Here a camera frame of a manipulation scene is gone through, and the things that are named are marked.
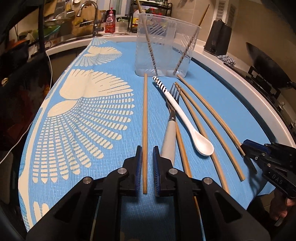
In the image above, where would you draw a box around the black electric kettle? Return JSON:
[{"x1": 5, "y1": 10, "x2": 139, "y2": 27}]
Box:
[{"x1": 204, "y1": 20, "x2": 232, "y2": 56}]

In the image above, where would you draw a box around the black spice rack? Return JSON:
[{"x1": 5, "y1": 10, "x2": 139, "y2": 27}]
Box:
[{"x1": 127, "y1": 1, "x2": 173, "y2": 33}]

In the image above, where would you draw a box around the person's right hand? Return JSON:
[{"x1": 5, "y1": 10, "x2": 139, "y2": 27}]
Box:
[{"x1": 269, "y1": 189, "x2": 295, "y2": 220}]

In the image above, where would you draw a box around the blue white dish cloth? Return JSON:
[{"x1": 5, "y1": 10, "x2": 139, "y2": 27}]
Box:
[{"x1": 217, "y1": 55, "x2": 236, "y2": 66}]

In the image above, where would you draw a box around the metal fork grey handle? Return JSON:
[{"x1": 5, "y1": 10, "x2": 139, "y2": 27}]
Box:
[{"x1": 159, "y1": 83, "x2": 182, "y2": 166}]

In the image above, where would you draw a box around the white ceramic striped spoon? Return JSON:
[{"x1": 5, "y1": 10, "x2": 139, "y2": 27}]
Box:
[{"x1": 152, "y1": 76, "x2": 214, "y2": 156}]

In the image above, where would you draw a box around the red dish soap bottle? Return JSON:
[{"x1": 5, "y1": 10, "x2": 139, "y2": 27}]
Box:
[{"x1": 105, "y1": 8, "x2": 116, "y2": 34}]

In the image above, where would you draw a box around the wooden chopstick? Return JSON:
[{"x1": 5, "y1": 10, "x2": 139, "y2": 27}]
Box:
[
  {"x1": 174, "y1": 82, "x2": 230, "y2": 194},
  {"x1": 173, "y1": 4, "x2": 210, "y2": 75},
  {"x1": 176, "y1": 123, "x2": 200, "y2": 223},
  {"x1": 177, "y1": 74, "x2": 245, "y2": 157},
  {"x1": 181, "y1": 90, "x2": 245, "y2": 181},
  {"x1": 142, "y1": 73, "x2": 148, "y2": 194},
  {"x1": 136, "y1": 0, "x2": 158, "y2": 76}
]

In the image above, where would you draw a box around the black wok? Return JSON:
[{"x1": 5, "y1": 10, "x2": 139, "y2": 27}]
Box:
[{"x1": 246, "y1": 42, "x2": 295, "y2": 89}]

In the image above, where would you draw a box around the glass jar green lid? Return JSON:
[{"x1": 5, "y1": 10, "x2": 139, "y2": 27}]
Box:
[{"x1": 118, "y1": 17, "x2": 128, "y2": 32}]

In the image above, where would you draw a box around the clear plastic utensil container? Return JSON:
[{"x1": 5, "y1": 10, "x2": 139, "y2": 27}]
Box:
[{"x1": 135, "y1": 14, "x2": 201, "y2": 77}]

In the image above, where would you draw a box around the black shelving rack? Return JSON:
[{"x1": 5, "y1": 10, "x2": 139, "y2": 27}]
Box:
[{"x1": 1, "y1": 1, "x2": 49, "y2": 69}]

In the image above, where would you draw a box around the blue patterned table mat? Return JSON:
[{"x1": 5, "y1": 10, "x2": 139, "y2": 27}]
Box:
[{"x1": 18, "y1": 38, "x2": 275, "y2": 240}]

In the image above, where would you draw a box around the black gas stove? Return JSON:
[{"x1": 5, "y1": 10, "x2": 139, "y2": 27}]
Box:
[{"x1": 232, "y1": 66, "x2": 295, "y2": 132}]

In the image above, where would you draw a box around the wooden cutting board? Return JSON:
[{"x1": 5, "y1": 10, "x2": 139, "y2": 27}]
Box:
[{"x1": 72, "y1": 6, "x2": 101, "y2": 37}]

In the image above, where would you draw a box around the chrome kitchen faucet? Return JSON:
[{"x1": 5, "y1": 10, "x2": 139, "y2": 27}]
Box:
[{"x1": 73, "y1": 1, "x2": 102, "y2": 37}]

